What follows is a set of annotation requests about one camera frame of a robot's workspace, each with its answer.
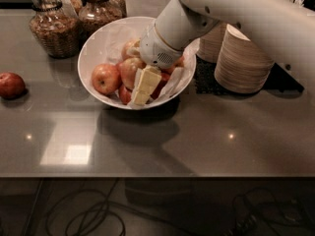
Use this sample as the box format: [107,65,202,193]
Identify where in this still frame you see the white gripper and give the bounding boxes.
[131,25,183,105]

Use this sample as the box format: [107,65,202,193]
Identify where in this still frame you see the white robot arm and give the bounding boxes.
[140,0,315,95]

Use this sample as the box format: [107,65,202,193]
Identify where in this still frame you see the right lower red apple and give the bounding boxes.
[151,73,170,99]

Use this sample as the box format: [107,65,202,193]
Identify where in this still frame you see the bottom front red apple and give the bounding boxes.
[118,85,132,105]

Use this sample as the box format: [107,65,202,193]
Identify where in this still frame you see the large center apple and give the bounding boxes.
[120,57,146,89]

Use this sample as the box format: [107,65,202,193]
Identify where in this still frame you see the top back apple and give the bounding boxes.
[121,39,140,60]

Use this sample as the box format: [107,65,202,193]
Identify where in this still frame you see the left apple in bowl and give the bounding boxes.
[92,64,122,95]

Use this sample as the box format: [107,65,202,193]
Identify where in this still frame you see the white bowl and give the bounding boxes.
[77,16,198,111]

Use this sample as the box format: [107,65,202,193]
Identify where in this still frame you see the rear paper bowl stack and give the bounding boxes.
[197,23,226,63]

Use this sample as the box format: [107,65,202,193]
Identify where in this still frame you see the paper bowl stack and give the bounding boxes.
[197,23,226,63]
[215,25,275,94]

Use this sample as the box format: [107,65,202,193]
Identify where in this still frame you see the front paper bowl stack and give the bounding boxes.
[215,25,275,94]

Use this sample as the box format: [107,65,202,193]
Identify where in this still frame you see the red apple on table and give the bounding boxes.
[0,72,26,99]

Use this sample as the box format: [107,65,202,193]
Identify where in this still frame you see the black mat under stacks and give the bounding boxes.
[194,57,304,95]

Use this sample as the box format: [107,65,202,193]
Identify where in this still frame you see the middle glass cereal jar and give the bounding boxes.
[79,0,123,37]

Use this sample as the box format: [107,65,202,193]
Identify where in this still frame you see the glass cereal jar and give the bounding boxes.
[79,0,123,37]
[29,0,80,58]

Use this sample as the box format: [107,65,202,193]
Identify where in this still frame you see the left glass cereal jar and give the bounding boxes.
[29,0,80,58]

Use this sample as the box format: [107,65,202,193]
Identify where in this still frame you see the black cables on floor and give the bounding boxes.
[19,178,315,236]

